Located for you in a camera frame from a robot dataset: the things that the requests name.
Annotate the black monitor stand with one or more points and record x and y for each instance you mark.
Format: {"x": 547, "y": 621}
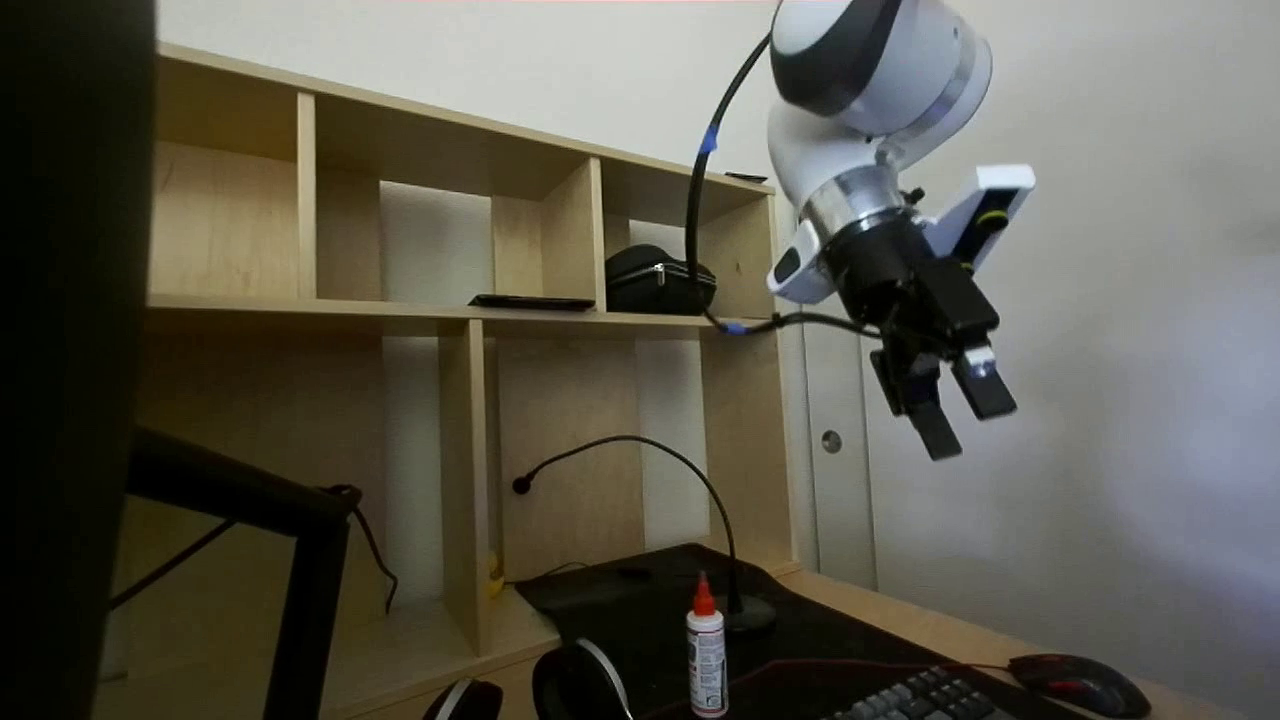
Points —
{"x": 312, "y": 600}

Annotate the white glue bottle red cap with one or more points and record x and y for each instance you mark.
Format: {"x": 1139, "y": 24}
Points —
{"x": 705, "y": 660}

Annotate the black zip pouch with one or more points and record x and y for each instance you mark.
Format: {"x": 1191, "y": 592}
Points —
{"x": 653, "y": 283}

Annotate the white door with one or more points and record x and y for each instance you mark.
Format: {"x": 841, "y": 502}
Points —
{"x": 835, "y": 506}

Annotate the black white headphones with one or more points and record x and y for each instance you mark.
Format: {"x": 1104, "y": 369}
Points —
{"x": 572, "y": 687}

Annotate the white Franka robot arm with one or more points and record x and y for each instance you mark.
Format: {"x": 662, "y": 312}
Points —
{"x": 882, "y": 53}

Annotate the light wooden shelf unit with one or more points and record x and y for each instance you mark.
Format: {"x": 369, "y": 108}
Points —
{"x": 533, "y": 403}

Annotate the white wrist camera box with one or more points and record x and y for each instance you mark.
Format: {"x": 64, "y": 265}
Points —
{"x": 995, "y": 204}

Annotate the black gooseneck microphone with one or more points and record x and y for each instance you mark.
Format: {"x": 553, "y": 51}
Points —
{"x": 748, "y": 615}

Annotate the flat black tablet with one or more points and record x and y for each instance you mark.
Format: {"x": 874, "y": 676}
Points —
{"x": 533, "y": 300}

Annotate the round silver door lock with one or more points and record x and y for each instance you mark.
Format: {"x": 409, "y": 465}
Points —
{"x": 835, "y": 440}

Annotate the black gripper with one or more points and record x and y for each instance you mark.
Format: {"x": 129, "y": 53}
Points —
{"x": 920, "y": 292}

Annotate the black red computer mouse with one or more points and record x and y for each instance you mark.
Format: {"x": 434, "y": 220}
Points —
{"x": 1083, "y": 687}

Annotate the dark grey keyboard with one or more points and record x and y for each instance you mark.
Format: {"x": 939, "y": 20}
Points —
{"x": 927, "y": 700}

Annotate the black desk mat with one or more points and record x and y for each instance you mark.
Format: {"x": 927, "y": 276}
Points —
{"x": 643, "y": 600}

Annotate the small dark flat item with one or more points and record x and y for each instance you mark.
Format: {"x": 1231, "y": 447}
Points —
{"x": 744, "y": 177}

